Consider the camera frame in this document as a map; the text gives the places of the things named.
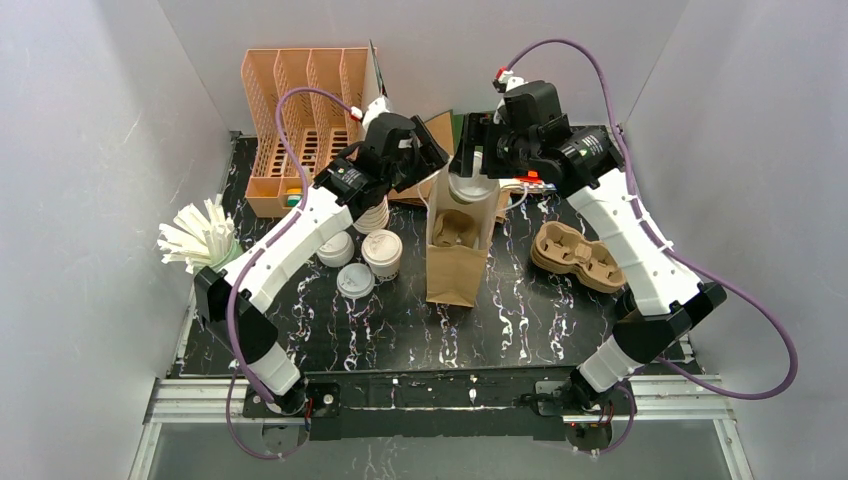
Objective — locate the loose white lid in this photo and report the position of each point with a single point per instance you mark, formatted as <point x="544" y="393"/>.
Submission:
<point x="355" y="281"/>

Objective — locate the single paper cup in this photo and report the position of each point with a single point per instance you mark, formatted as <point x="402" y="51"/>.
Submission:
<point x="385" y="272"/>

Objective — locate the green yellow small item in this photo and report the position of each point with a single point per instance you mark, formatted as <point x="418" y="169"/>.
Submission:
<point x="293" y="197"/>

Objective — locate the stack of white lids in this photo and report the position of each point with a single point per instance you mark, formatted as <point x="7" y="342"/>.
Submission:
<point x="338" y="251"/>

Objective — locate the cardboard two-cup carrier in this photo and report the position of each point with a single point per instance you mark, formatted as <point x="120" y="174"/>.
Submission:
<point x="561" y="249"/>

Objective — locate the single white lid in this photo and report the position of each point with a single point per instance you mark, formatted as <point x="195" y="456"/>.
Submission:
<point x="382" y="247"/>

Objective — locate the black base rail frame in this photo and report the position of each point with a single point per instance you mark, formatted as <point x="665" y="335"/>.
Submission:
<point x="464" y="403"/>

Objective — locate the tan paper bag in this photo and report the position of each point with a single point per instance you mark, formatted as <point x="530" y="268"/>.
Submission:
<point x="454" y="274"/>

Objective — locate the green cup holder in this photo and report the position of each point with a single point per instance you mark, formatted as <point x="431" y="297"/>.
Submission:
<point x="219" y="262"/>

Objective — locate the brown kraft paper bag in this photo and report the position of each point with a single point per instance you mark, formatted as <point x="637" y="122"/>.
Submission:
<point x="414" y="195"/>

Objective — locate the green paper cup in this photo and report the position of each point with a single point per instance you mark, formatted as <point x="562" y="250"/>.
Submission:
<point x="476" y="188"/>

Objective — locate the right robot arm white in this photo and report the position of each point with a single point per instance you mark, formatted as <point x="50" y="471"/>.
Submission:
<point x="669" y="298"/>

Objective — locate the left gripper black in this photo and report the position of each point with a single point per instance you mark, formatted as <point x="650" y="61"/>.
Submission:
<point x="416" y="157"/>

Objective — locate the pink desk file organizer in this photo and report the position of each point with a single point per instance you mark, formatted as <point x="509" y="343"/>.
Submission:
<point x="316" y="127"/>

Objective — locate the white folder in organizer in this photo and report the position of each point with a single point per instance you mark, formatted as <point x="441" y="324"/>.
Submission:
<point x="374" y="87"/>

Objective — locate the dark green paper bag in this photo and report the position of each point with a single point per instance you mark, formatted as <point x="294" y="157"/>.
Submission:
<point x="446" y="128"/>

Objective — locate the white wrapped straws bundle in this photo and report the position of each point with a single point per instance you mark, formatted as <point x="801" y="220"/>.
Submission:
<point x="196" y="234"/>

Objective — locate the stack of paper cups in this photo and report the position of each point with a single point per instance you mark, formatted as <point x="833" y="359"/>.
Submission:
<point x="375" y="218"/>

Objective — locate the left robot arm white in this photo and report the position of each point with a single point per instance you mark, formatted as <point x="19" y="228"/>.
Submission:
<point x="232" y="303"/>

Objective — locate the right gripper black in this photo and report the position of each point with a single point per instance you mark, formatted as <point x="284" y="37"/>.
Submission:
<point x="484" y="151"/>

